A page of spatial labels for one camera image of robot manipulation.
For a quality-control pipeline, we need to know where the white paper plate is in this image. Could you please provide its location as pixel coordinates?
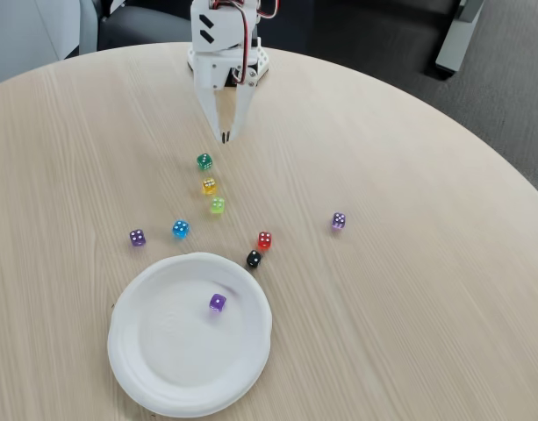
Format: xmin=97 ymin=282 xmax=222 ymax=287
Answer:
xmin=106 ymin=251 xmax=273 ymax=418

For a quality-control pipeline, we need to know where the black office chair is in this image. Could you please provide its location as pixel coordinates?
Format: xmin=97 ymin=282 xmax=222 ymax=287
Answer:
xmin=97 ymin=3 xmax=194 ymax=52

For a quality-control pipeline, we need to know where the white cabinet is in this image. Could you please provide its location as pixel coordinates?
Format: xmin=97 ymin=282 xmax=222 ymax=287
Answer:
xmin=0 ymin=0 xmax=98 ymax=88

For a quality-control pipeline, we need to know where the grey desk leg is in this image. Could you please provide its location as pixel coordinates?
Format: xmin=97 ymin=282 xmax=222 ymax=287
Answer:
xmin=434 ymin=0 xmax=485 ymax=75

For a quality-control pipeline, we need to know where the red black servo cable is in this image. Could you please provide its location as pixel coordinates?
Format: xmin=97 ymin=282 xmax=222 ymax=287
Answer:
xmin=211 ymin=0 xmax=281 ymax=84

